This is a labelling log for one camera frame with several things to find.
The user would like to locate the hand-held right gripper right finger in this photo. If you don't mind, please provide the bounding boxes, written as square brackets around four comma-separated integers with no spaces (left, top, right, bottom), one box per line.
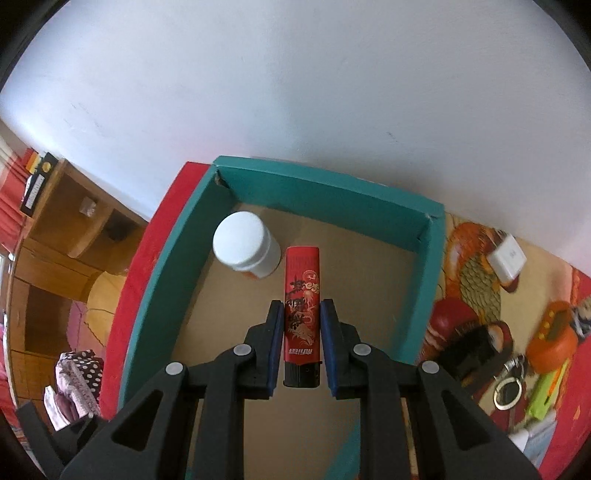
[321,298,543,480]

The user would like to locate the black plastic device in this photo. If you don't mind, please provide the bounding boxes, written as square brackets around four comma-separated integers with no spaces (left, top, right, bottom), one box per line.
[438,325,506,388]

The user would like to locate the teal cardboard box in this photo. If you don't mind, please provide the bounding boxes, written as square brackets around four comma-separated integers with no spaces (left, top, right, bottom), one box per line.
[117,155,446,480]

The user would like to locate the black and yellow box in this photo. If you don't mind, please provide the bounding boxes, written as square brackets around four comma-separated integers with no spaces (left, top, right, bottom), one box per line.
[20,152,59,217]

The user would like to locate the white charger cube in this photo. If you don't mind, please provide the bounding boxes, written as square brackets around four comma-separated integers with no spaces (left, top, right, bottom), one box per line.
[488,234,528,283]

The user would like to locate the green utility knife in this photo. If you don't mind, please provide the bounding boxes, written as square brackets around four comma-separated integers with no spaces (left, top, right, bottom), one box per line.
[529,357,573,421]

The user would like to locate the red printed lighter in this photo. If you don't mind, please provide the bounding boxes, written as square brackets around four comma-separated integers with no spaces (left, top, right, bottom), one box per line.
[281,246,322,388]

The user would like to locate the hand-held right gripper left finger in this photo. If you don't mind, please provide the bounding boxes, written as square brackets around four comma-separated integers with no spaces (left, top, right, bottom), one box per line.
[60,300,284,480]

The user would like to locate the red curtain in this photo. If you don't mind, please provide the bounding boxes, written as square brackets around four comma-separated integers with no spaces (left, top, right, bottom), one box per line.
[0,134,35,254]

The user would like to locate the white plastic jar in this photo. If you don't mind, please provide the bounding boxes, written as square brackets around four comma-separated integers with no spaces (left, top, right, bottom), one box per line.
[212,211,282,280]

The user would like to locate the polka dot cloth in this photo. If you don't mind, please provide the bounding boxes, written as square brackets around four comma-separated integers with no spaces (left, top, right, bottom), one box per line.
[44,350,102,428]

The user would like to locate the small black object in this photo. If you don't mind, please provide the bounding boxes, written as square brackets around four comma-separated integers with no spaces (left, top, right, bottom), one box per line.
[104,217,128,241]

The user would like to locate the wooden cabinet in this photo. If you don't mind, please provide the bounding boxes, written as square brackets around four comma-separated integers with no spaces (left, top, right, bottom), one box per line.
[0,117,148,407]

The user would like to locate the red printed blanket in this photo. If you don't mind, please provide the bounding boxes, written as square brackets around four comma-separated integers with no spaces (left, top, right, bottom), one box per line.
[99,161,591,480]

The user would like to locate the bunch of keys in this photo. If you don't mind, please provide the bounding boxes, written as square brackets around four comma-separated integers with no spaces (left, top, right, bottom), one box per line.
[492,355,527,411]

